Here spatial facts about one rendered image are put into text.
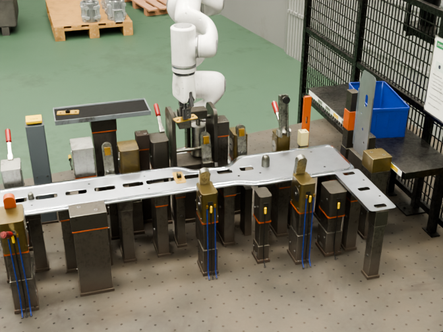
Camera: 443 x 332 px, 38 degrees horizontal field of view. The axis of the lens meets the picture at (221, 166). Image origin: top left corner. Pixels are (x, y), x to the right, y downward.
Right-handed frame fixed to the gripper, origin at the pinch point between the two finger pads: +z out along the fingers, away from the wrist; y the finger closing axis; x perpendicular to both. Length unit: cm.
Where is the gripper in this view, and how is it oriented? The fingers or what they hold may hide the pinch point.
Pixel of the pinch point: (185, 112)
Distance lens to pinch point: 228.4
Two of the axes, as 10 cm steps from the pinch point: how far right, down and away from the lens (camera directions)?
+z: 0.0, 8.7, 5.0
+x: 8.8, -2.3, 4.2
